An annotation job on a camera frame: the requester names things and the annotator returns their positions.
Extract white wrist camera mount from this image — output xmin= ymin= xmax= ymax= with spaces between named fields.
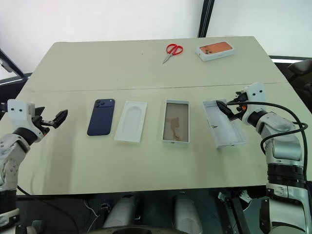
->
xmin=6 ymin=98 xmax=49 ymax=142
xmin=240 ymin=82 xmax=266 ymax=125

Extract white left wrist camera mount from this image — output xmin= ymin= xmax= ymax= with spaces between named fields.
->
xmin=6 ymin=98 xmax=49 ymax=142

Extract white phone box base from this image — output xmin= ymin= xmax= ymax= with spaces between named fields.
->
xmin=161 ymin=98 xmax=191 ymax=144

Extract red handled scissors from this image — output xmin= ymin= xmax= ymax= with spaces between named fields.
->
xmin=162 ymin=43 xmax=184 ymax=64

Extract black office chair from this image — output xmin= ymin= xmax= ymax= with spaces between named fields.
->
xmin=287 ymin=58 xmax=312 ymax=115

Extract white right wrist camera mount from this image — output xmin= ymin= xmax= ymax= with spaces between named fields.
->
xmin=240 ymin=82 xmax=266 ymax=125

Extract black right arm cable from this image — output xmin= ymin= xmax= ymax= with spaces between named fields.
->
xmin=226 ymin=100 xmax=309 ymax=182

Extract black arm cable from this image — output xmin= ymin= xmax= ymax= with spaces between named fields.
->
xmin=0 ymin=102 xmax=80 ymax=234
xmin=226 ymin=100 xmax=309 ymax=182

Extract black vertical pole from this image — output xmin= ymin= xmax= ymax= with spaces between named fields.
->
xmin=197 ymin=0 xmax=215 ymax=38

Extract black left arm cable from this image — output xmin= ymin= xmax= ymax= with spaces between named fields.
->
xmin=0 ymin=102 xmax=80 ymax=234

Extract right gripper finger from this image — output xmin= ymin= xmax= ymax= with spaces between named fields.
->
xmin=215 ymin=99 xmax=234 ymax=120
xmin=228 ymin=111 xmax=244 ymax=122

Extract grey rounded leg shape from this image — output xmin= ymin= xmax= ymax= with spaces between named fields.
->
xmin=102 ymin=195 xmax=138 ymax=230
xmin=173 ymin=194 xmax=203 ymax=234

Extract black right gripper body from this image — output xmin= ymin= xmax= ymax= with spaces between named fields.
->
xmin=231 ymin=91 xmax=248 ymax=117

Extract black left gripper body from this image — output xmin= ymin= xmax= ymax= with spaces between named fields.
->
xmin=30 ymin=114 xmax=56 ymax=134

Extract dark metal frame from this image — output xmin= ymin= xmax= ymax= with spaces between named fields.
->
xmin=0 ymin=48 xmax=32 ymax=86

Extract black table leg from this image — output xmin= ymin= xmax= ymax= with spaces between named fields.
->
xmin=228 ymin=196 xmax=248 ymax=234

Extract dark blue smartphone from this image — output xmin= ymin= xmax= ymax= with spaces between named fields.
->
xmin=87 ymin=98 xmax=116 ymax=137

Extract white box with orange phone print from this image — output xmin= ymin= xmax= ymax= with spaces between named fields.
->
xmin=195 ymin=41 xmax=238 ymax=62

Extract white moulded tray insert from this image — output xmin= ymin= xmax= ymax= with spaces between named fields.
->
xmin=114 ymin=100 xmax=149 ymax=145

